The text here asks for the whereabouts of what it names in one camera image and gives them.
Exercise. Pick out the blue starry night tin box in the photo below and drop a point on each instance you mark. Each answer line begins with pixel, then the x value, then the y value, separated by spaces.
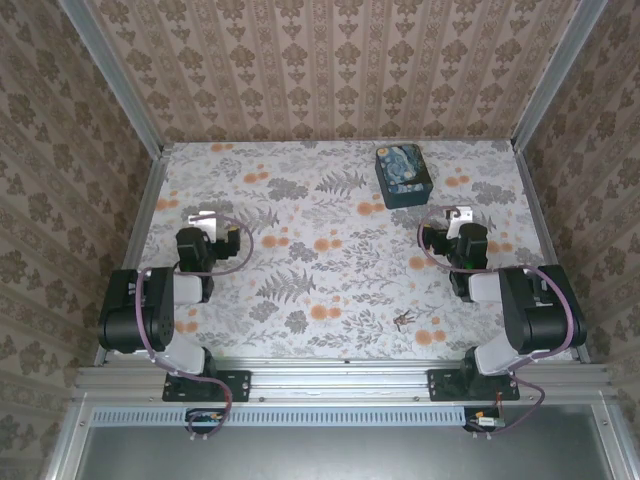
pixel 402 172

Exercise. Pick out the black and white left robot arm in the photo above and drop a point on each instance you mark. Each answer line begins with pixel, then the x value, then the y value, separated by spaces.
pixel 160 310

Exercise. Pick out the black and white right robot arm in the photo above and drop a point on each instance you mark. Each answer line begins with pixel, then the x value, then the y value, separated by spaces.
pixel 525 310

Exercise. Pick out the small bunch of keys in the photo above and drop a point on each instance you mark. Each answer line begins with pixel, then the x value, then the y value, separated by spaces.
pixel 403 320

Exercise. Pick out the floral patterned table cover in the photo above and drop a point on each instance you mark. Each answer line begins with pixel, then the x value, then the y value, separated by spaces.
pixel 325 210

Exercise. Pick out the small black electronics box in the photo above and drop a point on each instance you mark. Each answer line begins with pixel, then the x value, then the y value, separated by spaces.
pixel 205 422
pixel 482 421

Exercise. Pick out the grey metal tray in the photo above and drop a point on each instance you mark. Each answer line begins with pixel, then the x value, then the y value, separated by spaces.
pixel 325 455

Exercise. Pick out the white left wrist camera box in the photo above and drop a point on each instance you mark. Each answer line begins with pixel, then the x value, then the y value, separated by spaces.
pixel 204 221

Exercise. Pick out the aluminium side rail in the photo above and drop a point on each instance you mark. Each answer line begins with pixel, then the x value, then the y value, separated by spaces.
pixel 145 215
pixel 545 215

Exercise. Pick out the aluminium front rail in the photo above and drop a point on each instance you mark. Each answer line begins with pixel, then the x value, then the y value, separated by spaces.
pixel 340 380

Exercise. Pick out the aluminium frame post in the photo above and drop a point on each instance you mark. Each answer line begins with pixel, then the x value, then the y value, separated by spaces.
pixel 560 75
pixel 112 75

